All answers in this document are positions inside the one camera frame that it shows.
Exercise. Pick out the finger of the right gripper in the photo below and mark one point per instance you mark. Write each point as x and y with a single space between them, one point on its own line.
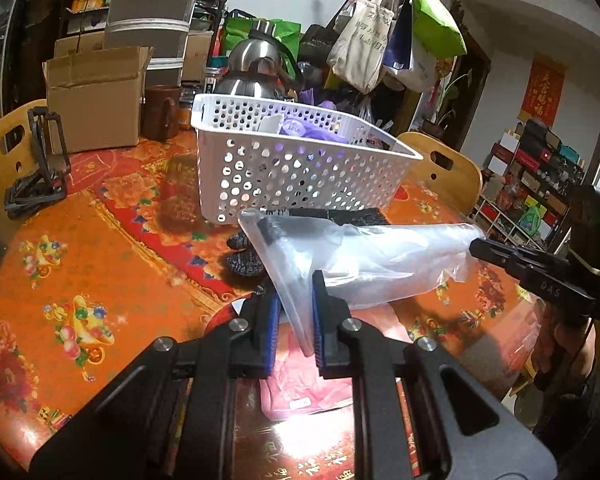
524 264
504 252

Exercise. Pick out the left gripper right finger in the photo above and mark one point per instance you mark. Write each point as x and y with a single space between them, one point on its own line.
337 336

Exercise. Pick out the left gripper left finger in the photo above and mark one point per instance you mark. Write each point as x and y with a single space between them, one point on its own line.
256 350

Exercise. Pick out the clear plastic bag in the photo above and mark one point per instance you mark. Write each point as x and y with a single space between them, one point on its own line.
362 265

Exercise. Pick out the purple tissue pack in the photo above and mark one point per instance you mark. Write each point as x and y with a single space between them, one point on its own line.
302 129

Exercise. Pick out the person's right hand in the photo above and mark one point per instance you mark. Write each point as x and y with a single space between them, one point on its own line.
575 344

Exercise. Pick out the pink packet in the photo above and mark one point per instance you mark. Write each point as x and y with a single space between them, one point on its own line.
295 387

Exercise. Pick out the shelf with boxes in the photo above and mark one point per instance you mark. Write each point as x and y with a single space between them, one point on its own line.
527 183

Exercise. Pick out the black orange knit glove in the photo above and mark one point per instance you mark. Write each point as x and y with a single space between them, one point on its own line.
244 261

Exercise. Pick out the wooden chair right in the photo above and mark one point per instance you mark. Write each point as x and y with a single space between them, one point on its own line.
455 179

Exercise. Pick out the wooden chair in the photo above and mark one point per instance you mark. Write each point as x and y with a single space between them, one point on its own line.
16 159
455 179

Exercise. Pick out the red orange floral tablecloth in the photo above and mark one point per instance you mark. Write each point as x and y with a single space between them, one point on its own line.
88 283

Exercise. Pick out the potted plant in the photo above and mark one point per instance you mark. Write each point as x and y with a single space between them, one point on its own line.
444 111

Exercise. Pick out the white perforated plastic basket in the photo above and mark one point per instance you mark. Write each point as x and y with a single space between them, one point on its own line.
243 162

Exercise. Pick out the navy white hanging bag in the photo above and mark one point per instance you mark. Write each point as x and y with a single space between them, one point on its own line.
405 58

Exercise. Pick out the lime green hanging bag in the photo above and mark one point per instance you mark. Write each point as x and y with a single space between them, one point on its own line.
436 29

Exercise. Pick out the black phone stand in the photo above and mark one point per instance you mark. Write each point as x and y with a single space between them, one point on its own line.
47 185

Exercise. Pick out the beige canvas tote bag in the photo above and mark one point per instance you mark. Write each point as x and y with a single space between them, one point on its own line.
357 55

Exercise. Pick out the stainless steel kettle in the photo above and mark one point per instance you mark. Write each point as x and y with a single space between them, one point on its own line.
261 67

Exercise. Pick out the open cardboard box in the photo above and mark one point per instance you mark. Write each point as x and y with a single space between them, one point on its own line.
97 95

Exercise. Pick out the wooden chair left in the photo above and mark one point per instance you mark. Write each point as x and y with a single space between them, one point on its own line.
16 159

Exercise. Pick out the grey stacked drawer unit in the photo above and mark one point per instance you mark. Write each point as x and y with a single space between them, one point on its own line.
162 25

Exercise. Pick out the red wall scroll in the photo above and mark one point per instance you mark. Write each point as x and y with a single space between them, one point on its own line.
544 90

